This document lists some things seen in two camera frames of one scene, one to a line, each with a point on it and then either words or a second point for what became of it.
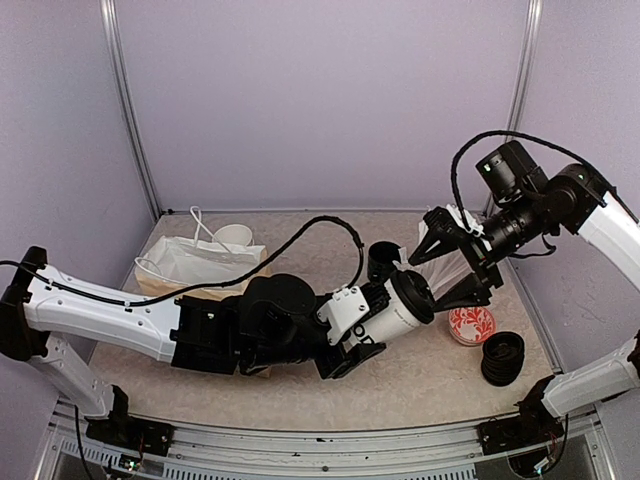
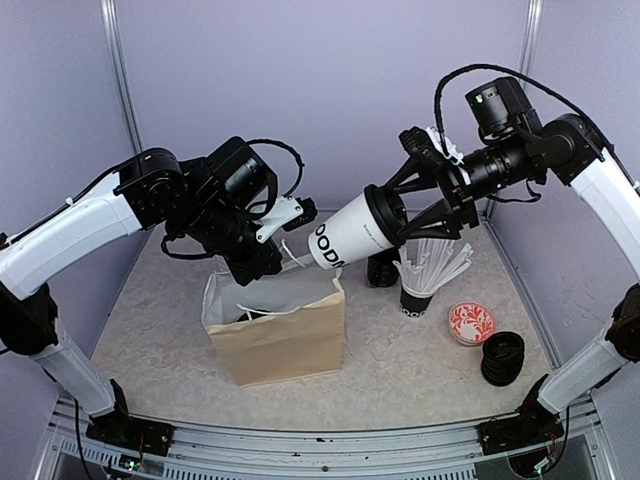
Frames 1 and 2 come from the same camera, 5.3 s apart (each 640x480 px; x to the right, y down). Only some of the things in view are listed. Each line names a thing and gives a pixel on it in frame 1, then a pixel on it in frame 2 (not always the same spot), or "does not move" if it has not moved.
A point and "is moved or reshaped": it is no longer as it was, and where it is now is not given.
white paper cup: [394, 323] → [351, 234]
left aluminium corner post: [109, 16] does not move
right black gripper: [483, 261] → [459, 193]
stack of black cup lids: [503, 356] does not move
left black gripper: [361, 351] → [268, 261]
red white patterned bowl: [470, 326] does not move
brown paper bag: [174, 263] is moved or reshaped
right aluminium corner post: [525, 72] does not move
